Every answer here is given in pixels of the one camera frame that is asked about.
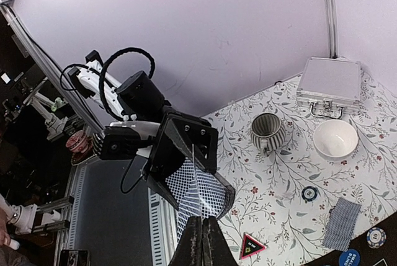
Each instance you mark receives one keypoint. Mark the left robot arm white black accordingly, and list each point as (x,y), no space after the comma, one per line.
(136,98)

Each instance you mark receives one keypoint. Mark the striped mug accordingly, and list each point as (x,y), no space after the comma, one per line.
(268,133)

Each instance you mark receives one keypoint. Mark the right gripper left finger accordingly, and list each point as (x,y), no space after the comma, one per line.
(189,248)

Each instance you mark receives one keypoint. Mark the single chip on table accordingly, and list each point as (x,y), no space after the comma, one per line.
(309,194)

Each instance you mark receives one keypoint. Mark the triangular all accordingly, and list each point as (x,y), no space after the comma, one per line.
(250,246)

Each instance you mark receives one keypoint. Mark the left aluminium frame post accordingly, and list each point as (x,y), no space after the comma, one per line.
(332,27)

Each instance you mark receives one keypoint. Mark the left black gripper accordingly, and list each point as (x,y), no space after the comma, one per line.
(186,146)

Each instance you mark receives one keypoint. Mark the dealt card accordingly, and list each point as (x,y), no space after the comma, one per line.
(341,224)

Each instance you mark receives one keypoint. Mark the grey box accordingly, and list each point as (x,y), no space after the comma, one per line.
(330,88)

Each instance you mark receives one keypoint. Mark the blue small blind button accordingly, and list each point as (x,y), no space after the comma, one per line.
(351,257)

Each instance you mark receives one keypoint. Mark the white bowl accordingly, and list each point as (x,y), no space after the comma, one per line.
(335,139)

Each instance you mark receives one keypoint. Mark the front aluminium rail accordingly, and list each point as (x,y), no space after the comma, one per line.
(138,228)

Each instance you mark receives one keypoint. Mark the black poker mat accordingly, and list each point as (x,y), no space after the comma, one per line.
(385,255)

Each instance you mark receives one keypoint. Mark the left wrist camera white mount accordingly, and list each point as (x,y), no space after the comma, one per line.
(125,140)

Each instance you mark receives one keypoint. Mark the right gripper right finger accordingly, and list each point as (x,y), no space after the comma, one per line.
(215,250)

